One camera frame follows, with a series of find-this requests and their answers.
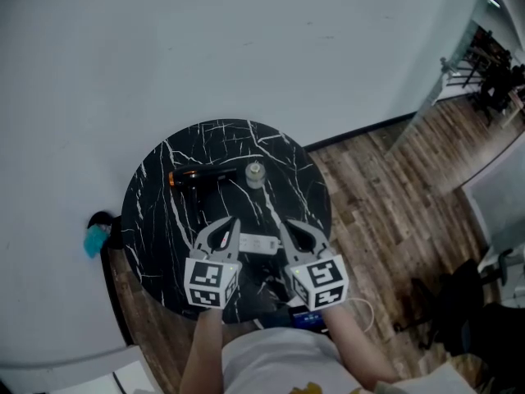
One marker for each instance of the white desk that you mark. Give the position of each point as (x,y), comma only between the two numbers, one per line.
(506,269)

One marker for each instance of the blue plastic bag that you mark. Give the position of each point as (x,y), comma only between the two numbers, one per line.
(95,240)

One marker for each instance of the clear glass bottle gold cap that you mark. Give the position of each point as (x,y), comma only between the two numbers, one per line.
(255,175)

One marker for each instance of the black and orange tool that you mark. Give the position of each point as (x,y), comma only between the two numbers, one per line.
(197,177)

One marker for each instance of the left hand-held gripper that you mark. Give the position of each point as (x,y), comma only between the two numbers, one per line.
(211,283)

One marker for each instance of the ceiling light panel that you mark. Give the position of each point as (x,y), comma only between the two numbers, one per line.
(493,1)

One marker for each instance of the black metal rack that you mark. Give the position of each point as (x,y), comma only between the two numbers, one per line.
(480,60)

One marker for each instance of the person's right forearm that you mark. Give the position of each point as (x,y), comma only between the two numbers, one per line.
(361,351)

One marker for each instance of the white power strip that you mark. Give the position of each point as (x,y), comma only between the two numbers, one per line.
(258,244)

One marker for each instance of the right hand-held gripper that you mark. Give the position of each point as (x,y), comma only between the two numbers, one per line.
(320,281)

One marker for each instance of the frosted glass partition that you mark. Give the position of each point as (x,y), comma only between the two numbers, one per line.
(500,199)

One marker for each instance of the white cabinet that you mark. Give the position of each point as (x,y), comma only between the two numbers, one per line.
(69,369)

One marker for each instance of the black office chair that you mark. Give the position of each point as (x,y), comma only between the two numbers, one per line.
(496,335)
(451,298)
(500,86)

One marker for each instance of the black device with blue screen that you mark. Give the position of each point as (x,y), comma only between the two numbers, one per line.
(307,318)

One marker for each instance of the black waste bin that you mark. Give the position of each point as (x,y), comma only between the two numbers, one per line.
(108,228)

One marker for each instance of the glass door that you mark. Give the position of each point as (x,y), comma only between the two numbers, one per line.
(447,76)

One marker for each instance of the person's left forearm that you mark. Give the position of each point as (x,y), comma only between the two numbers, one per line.
(203,351)

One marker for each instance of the person's white shirt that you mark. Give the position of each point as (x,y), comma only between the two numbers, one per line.
(287,363)

